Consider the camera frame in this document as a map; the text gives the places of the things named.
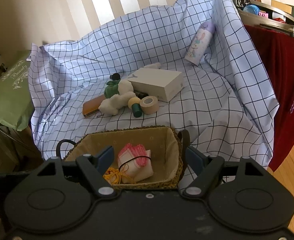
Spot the orange yellow knitted item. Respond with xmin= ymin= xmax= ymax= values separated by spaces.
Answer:
xmin=103 ymin=167 xmax=123 ymax=185

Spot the pink white cloth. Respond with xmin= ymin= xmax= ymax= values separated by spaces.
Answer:
xmin=117 ymin=143 xmax=154 ymax=184

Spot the white plush bunny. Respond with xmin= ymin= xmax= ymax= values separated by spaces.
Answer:
xmin=98 ymin=92 xmax=136 ymax=115

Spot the beige tape roll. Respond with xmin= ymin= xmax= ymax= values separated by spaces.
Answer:
xmin=139 ymin=96 xmax=159 ymax=115

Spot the green white radish plush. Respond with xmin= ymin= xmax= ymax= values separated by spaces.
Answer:
xmin=104 ymin=80 xmax=134 ymax=98

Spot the white gauze pack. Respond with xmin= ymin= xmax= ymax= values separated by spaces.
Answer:
xmin=144 ymin=62 xmax=161 ymax=69

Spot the woven wicker basket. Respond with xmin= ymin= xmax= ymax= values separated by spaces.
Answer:
xmin=56 ymin=126 xmax=190 ymax=190

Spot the brown leather wallet case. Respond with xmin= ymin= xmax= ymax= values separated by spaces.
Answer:
xmin=82 ymin=94 xmax=106 ymax=117

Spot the green wooden mushroom peg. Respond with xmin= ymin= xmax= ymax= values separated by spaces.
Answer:
xmin=127 ymin=97 xmax=143 ymax=118

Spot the white rectangular box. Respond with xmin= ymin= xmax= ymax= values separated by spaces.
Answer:
xmin=127 ymin=68 xmax=183 ymax=102

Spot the green Beauty bag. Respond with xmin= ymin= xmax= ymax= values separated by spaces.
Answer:
xmin=0 ymin=50 xmax=34 ymax=131

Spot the white checkered cloth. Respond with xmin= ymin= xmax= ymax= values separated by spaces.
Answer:
xmin=28 ymin=0 xmax=278 ymax=167

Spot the purple bunny bottle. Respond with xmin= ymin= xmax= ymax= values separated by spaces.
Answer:
xmin=184 ymin=20 xmax=215 ymax=65

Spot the red cloth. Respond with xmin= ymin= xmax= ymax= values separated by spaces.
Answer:
xmin=245 ymin=25 xmax=294 ymax=171

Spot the wooden shelf with items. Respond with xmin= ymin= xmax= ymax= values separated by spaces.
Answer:
xmin=233 ymin=0 xmax=294 ymax=37

